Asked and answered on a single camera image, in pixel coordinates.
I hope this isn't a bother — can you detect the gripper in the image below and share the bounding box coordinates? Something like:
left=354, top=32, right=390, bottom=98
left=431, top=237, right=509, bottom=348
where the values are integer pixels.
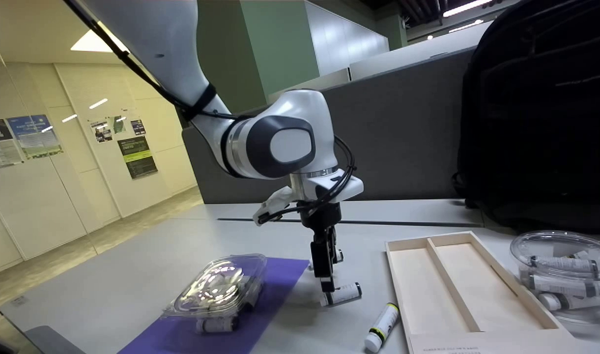
left=299, top=201, right=344, bottom=295

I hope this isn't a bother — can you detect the white tube with black cap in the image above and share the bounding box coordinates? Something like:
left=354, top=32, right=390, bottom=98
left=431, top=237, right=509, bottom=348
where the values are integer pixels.
left=525, top=274, right=600, bottom=298
left=538, top=292, right=600, bottom=312
left=528, top=255, right=600, bottom=277
left=321, top=282, right=363, bottom=307
left=195, top=317, right=239, bottom=334

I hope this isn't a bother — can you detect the wooden divided tray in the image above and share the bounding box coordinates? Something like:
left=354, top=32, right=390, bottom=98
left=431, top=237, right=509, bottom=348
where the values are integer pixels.
left=384, top=231, right=579, bottom=354

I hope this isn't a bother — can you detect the purple mat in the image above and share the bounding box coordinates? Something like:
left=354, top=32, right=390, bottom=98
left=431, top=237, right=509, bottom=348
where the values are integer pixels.
left=117, top=257, right=311, bottom=354

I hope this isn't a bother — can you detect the white tube with yellow band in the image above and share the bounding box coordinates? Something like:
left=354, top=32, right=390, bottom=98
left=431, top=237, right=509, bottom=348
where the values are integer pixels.
left=364, top=302, right=400, bottom=353

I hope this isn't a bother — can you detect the clear plastic clamshell container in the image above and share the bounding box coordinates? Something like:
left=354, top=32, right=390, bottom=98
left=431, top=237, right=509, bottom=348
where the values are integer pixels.
left=161, top=253, right=269, bottom=321

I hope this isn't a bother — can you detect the dark green poster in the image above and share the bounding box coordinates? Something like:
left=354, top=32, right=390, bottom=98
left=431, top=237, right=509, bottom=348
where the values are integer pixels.
left=116, top=136, right=159, bottom=179

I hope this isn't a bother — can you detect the clear plastic bowl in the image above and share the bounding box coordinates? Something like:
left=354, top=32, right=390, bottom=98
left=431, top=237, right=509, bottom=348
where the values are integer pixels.
left=509, top=230, right=600, bottom=326

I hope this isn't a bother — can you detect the black backpack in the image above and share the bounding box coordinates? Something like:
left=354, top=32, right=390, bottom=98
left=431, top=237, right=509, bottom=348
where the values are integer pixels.
left=451, top=0, right=600, bottom=235

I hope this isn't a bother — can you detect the small photo poster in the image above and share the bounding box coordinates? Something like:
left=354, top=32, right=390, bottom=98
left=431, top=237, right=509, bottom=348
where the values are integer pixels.
left=90, top=120, right=113, bottom=144

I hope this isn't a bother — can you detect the ceiling light strip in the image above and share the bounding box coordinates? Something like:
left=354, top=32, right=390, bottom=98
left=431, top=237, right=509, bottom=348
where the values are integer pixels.
left=448, top=19, right=485, bottom=33
left=442, top=0, right=493, bottom=18

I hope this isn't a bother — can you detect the blue and green poster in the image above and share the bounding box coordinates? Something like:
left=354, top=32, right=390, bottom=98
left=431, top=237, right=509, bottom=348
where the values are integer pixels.
left=7, top=114, right=64, bottom=159

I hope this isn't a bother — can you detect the black and white poster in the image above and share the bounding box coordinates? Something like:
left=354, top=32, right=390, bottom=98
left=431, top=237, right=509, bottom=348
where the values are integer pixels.
left=0, top=118, right=25, bottom=170

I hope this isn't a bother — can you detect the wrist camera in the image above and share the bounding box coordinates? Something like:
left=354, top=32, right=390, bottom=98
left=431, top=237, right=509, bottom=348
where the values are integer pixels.
left=252, top=186, right=297, bottom=227

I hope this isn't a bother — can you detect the grey partition wall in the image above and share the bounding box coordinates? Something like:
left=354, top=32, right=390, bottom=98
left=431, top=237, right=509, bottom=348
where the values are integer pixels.
left=181, top=46, right=478, bottom=205

